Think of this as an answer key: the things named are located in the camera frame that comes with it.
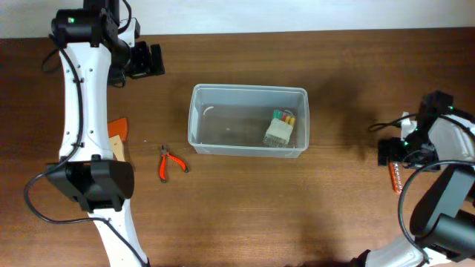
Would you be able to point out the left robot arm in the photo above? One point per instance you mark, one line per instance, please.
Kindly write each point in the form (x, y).
(98, 49)

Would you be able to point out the orange bit holder strip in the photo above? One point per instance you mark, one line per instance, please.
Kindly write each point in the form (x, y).
(395, 177)

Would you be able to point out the pack of coloured markers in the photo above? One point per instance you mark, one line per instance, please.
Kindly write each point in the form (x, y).
(280, 129)

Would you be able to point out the clear plastic container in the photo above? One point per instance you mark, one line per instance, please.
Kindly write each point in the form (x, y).
(233, 119)

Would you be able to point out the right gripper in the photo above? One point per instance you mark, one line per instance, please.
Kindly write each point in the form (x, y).
(383, 152)

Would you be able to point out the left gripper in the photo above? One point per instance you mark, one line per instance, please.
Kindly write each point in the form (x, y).
(156, 59)

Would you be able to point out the red handled cutting pliers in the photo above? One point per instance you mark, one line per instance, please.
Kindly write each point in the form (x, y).
(165, 156)

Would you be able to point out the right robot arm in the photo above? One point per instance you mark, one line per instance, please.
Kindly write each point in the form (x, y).
(438, 137)

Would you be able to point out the orange scraper wooden handle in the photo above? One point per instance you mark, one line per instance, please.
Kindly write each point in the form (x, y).
(118, 131)

